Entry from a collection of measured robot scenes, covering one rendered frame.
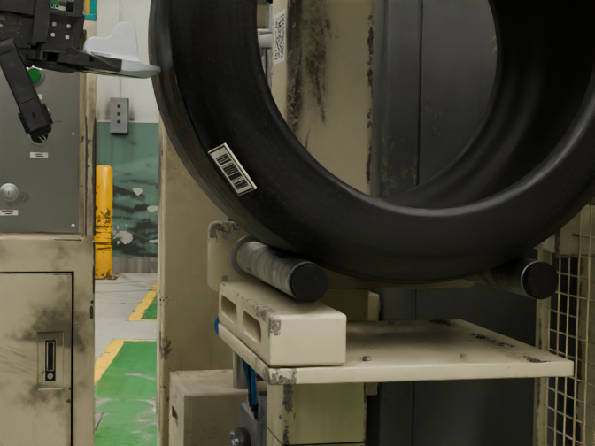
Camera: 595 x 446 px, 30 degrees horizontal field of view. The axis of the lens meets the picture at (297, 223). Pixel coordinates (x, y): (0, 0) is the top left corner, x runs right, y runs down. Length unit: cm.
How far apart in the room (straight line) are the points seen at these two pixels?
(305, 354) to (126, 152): 925
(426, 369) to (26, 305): 85
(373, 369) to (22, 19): 56
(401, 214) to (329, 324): 15
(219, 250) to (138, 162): 889
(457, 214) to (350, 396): 48
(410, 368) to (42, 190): 89
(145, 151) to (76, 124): 847
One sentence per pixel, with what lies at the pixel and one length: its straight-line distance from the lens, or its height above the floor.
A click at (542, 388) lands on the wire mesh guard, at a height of 69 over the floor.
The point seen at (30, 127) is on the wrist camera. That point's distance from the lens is 129.
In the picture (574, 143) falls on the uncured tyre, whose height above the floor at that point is 106.
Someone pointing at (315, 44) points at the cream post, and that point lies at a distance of 162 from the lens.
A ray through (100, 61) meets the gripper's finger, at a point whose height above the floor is 114.
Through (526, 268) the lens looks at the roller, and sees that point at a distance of 133.
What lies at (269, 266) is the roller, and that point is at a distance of 134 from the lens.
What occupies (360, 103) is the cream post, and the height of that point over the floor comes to 112.
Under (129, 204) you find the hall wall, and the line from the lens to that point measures 1045.
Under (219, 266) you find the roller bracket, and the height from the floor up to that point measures 89.
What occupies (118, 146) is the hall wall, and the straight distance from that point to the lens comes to 1046.
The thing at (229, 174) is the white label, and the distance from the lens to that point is 123.
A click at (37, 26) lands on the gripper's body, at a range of 128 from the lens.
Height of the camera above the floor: 103
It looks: 3 degrees down
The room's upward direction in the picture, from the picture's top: 1 degrees clockwise
